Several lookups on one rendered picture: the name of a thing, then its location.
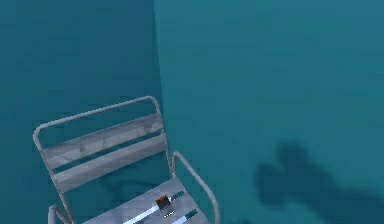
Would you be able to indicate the small black cell phone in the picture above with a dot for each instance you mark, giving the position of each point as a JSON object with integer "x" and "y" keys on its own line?
{"x": 165, "y": 206}

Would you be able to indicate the grey metal slatted chair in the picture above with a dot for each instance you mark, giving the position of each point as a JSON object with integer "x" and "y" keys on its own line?
{"x": 100, "y": 160}

